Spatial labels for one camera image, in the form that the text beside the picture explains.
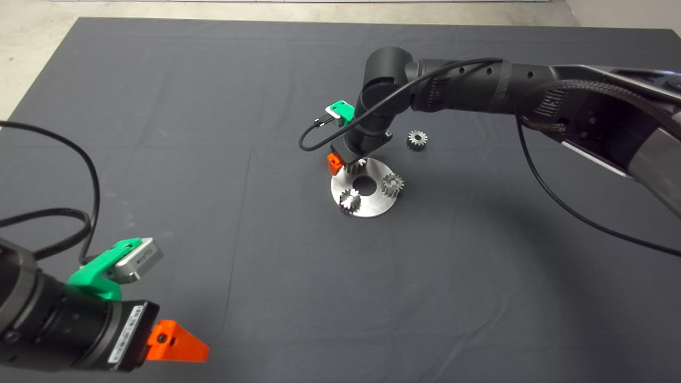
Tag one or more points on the large steel gear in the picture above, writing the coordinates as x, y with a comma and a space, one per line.
355, 167

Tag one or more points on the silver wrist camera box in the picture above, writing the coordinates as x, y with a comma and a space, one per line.
333, 117
141, 260

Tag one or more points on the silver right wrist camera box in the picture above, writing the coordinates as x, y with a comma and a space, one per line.
333, 117

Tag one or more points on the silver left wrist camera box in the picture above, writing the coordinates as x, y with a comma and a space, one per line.
141, 260

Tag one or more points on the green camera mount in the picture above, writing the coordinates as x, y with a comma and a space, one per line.
343, 109
90, 279

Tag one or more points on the green right camera mount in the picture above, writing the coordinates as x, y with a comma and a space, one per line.
343, 109

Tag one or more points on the small steel gear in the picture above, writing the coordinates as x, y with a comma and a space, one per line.
392, 185
417, 140
349, 201

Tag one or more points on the green left camera mount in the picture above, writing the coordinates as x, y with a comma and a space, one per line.
90, 279

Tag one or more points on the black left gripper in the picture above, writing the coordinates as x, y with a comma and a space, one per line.
127, 335

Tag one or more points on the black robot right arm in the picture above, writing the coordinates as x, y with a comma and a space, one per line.
479, 85

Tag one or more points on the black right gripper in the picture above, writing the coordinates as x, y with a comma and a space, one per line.
362, 146

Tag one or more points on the dark grey table cloth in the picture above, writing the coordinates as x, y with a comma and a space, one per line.
266, 266

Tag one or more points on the round metal plate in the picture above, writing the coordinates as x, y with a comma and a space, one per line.
372, 205

